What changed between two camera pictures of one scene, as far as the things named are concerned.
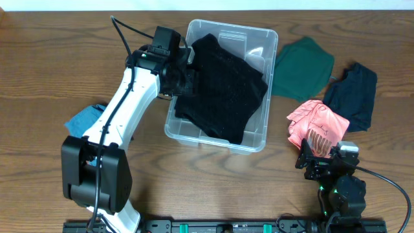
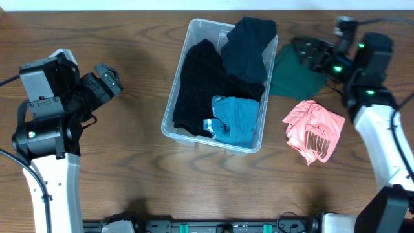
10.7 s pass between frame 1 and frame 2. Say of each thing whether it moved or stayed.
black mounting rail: stayed
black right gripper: moved
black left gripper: moved
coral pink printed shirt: stayed
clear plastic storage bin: stayed
